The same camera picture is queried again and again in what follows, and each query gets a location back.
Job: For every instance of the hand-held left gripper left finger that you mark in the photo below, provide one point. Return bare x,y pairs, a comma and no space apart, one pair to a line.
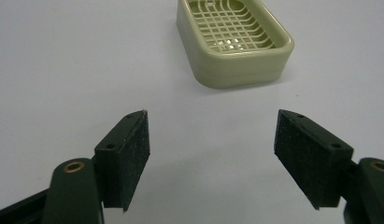
121,165

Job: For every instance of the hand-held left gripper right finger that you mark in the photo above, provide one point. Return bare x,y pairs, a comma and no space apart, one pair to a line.
311,161

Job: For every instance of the pale green soap dish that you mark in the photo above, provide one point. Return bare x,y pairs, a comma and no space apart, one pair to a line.
239,67

